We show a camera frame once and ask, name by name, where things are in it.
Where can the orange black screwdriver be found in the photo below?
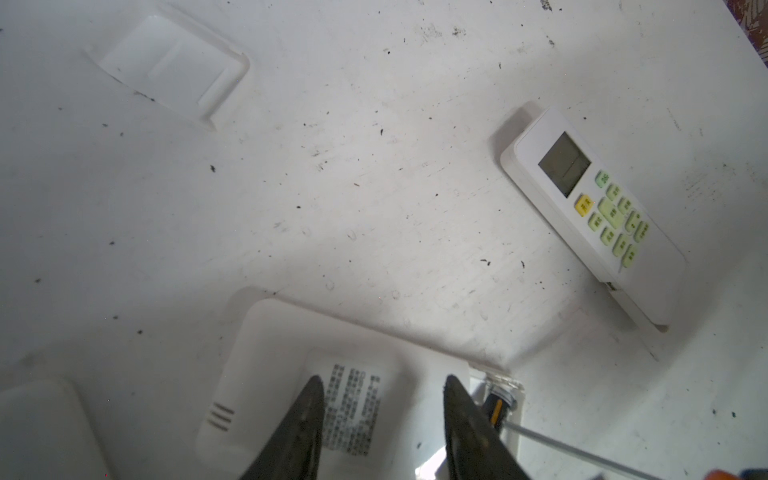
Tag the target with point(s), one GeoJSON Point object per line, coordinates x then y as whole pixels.
{"type": "Point", "coordinates": [626, 471]}

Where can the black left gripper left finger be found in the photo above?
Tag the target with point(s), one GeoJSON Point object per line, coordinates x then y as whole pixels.
{"type": "Point", "coordinates": [293, 450]}

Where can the white remote control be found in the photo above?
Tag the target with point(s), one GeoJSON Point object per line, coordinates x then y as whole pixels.
{"type": "Point", "coordinates": [383, 395]}
{"type": "Point", "coordinates": [597, 216]}
{"type": "Point", "coordinates": [46, 434]}

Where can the white battery cover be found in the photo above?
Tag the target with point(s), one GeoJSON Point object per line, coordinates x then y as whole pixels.
{"type": "Point", "coordinates": [169, 57]}

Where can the lower battery in remote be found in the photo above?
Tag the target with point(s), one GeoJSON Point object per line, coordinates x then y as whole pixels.
{"type": "Point", "coordinates": [497, 405]}

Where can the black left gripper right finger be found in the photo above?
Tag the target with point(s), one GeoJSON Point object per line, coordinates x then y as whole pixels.
{"type": "Point", "coordinates": [473, 448]}

